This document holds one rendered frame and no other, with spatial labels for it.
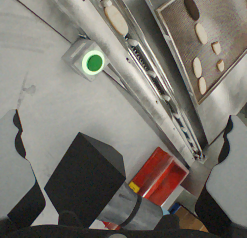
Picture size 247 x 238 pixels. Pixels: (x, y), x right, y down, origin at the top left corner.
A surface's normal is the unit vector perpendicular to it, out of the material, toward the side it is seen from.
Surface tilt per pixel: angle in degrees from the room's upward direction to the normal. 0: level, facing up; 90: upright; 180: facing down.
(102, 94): 0
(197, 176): 90
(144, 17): 0
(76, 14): 0
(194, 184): 90
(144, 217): 50
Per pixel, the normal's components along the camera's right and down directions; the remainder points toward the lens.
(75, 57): -0.47, -0.48
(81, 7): 0.62, 0.41
